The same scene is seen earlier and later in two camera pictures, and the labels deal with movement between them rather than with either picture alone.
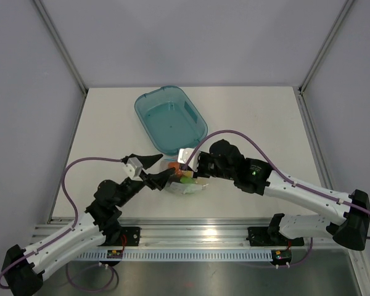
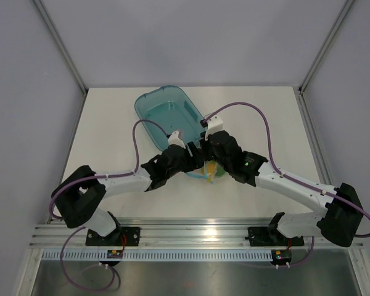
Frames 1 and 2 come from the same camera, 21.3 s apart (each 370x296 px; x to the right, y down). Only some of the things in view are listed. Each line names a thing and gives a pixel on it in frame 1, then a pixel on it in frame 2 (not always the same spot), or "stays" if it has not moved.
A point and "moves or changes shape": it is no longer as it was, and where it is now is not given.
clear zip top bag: x=182 y=181 moves or changes shape
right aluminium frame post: x=327 y=47 stays
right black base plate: x=259 y=237 stays
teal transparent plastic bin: x=172 y=119 stays
